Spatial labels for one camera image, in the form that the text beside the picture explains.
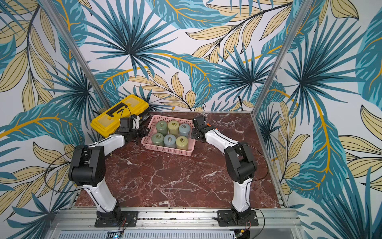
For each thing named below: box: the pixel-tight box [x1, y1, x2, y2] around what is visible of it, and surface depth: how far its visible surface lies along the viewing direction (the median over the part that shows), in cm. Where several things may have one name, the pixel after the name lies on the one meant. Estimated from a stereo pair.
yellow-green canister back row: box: [167, 120, 180, 136], surface depth 102 cm
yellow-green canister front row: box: [175, 135, 189, 151], surface depth 95 cm
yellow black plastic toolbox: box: [90, 94, 151, 139], surface depth 95 cm
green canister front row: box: [151, 132, 165, 146], surface depth 96 cm
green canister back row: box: [155, 120, 169, 137], surface depth 103 cm
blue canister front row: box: [163, 133, 177, 149], surface depth 95 cm
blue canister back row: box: [178, 123, 191, 138], surface depth 102 cm
